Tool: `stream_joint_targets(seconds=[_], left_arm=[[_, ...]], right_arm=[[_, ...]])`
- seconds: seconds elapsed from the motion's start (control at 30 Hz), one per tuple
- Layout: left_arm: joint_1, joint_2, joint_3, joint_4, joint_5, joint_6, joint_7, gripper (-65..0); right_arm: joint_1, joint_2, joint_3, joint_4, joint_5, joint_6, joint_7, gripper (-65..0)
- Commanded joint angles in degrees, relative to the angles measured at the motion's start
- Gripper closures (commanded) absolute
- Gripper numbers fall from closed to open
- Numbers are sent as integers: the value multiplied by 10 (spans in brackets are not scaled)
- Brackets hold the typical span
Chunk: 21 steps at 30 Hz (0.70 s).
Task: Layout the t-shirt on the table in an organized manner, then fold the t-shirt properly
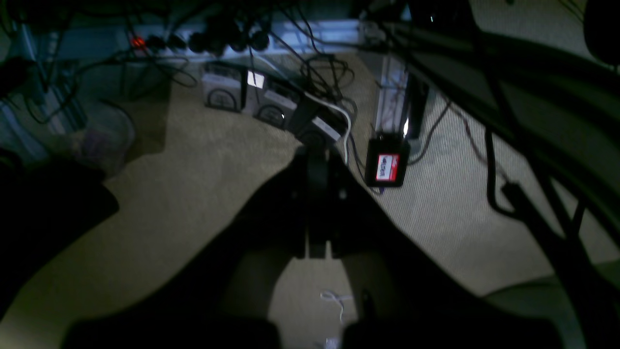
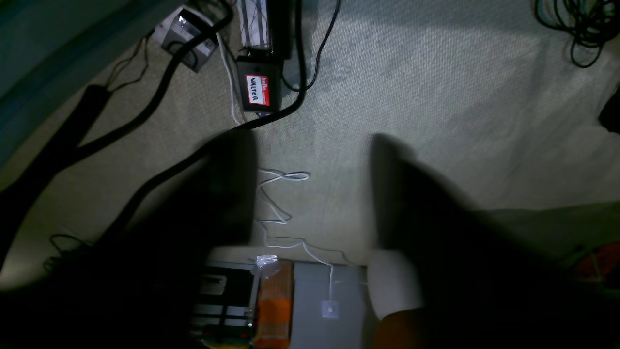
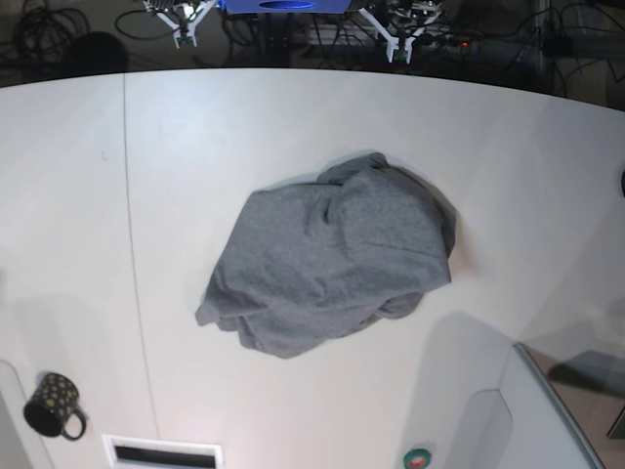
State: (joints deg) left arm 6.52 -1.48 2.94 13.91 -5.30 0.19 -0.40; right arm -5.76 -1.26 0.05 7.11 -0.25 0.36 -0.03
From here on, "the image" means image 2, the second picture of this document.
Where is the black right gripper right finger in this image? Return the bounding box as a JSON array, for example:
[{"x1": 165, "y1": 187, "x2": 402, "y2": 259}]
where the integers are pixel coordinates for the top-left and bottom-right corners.
[{"x1": 371, "y1": 133, "x2": 572, "y2": 309}]

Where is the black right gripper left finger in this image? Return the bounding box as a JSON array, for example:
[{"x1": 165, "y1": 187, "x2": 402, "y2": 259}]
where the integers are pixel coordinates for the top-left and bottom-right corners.
[{"x1": 121, "y1": 130, "x2": 257, "y2": 272}]

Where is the orange packet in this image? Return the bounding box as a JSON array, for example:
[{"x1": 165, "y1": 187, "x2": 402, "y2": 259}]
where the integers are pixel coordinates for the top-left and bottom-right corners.
[{"x1": 253, "y1": 260, "x2": 294, "y2": 349}]

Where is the black box with name sticker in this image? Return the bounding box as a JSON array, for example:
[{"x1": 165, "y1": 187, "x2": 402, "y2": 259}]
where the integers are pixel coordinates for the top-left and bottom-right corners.
[{"x1": 235, "y1": 56, "x2": 282, "y2": 113}]

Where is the grey power adapter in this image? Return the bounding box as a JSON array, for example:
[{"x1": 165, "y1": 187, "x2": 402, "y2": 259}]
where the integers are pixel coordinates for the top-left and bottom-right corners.
[{"x1": 152, "y1": 6, "x2": 219, "y2": 73}]

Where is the thick black cable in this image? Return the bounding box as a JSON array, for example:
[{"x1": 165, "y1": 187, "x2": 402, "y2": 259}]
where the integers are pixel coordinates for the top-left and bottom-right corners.
[{"x1": 0, "y1": 0, "x2": 308, "y2": 272}]

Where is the thin white cable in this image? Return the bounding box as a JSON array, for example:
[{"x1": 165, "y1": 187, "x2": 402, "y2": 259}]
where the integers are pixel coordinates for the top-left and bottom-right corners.
[{"x1": 216, "y1": 34, "x2": 369, "y2": 296}]

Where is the coiled black cable bundle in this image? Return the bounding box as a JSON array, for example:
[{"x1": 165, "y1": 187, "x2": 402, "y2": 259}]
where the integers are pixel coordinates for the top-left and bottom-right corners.
[{"x1": 534, "y1": 0, "x2": 620, "y2": 68}]

